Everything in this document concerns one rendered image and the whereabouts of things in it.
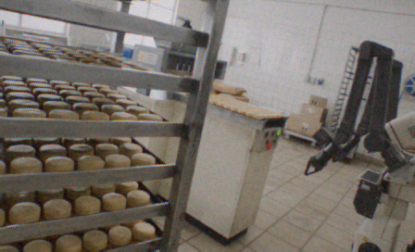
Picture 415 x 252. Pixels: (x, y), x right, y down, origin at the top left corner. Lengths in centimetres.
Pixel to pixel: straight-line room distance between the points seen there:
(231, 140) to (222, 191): 34
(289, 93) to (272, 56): 83
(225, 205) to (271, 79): 457
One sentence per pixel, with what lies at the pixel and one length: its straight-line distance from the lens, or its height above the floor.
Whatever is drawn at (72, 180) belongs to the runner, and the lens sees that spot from 56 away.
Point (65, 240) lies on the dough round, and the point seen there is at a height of 79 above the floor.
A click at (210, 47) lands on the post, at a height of 122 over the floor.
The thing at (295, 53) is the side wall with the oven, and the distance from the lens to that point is 620.
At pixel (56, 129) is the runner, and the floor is 105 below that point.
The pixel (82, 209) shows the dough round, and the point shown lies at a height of 88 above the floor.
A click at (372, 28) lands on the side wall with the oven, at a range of 594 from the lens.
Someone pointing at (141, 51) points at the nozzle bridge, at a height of 113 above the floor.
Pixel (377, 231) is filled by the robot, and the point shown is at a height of 61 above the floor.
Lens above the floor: 121
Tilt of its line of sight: 11 degrees down
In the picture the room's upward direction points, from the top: 12 degrees clockwise
